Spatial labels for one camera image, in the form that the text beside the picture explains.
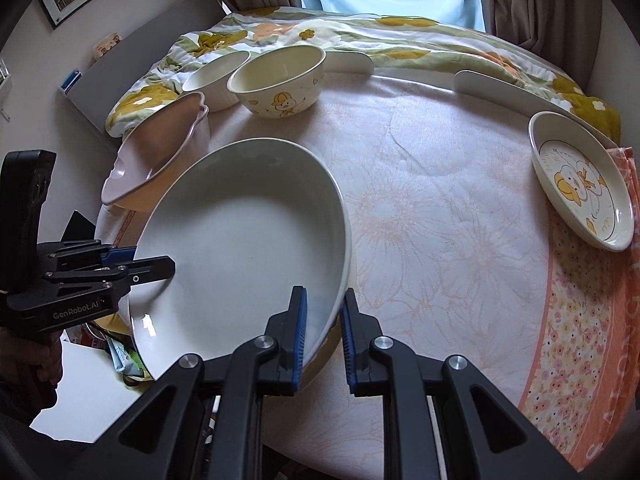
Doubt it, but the white ribbed bowl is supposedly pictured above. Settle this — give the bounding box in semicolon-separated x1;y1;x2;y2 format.
181;50;252;112

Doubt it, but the person's left hand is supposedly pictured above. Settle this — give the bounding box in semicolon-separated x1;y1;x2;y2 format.
20;335;65;401

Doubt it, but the cream duck print bowl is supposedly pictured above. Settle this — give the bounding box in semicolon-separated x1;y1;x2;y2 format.
226;44;327;120

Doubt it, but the colourful paper bag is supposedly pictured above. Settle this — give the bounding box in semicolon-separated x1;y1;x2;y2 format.
80;310;153;386

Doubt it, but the large white plate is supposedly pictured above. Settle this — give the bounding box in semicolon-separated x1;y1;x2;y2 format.
127;137;358;393

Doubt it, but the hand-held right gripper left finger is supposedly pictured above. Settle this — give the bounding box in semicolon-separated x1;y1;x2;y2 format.
87;285;308;480

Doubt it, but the pink bowl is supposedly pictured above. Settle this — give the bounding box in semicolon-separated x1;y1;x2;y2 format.
100;91;211;213

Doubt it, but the floral blanket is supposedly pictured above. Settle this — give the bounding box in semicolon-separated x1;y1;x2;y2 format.
105;6;622;146

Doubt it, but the long white table rail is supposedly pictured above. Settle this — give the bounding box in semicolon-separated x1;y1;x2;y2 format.
454;70;618;148

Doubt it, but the pale floral tablecloth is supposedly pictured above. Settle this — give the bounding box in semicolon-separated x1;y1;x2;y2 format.
95;67;616;466

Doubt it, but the short white table rail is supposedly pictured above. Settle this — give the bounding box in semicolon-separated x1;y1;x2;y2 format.
322;52;375;75

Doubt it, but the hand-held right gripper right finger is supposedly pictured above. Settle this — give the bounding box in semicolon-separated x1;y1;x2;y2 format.
339;287;571;480

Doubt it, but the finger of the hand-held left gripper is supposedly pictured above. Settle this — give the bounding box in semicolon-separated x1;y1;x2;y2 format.
44;255;177;303
42;240;138;273

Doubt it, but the cream duck print plate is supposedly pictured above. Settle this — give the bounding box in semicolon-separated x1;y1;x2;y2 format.
528;111;636;252

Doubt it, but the grey headboard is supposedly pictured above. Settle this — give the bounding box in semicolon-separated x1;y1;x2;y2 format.
59;0;233;136

